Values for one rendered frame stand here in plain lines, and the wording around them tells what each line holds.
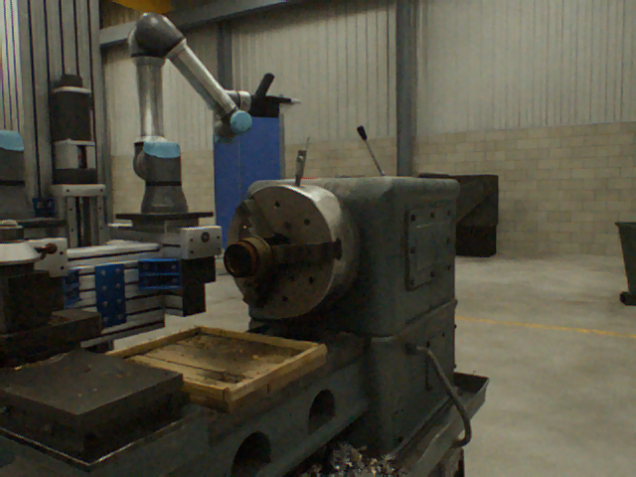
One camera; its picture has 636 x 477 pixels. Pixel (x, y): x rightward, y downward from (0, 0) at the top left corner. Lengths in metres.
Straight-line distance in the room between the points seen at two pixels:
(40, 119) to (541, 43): 10.49
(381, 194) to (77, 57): 1.06
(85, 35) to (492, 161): 9.99
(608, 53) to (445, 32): 3.11
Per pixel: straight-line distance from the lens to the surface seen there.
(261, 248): 1.14
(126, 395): 0.73
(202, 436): 0.79
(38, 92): 1.78
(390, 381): 1.38
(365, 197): 1.30
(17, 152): 1.53
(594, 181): 11.07
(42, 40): 1.82
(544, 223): 11.16
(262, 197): 1.26
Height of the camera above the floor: 1.22
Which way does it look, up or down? 5 degrees down
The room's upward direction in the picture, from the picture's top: 1 degrees counter-clockwise
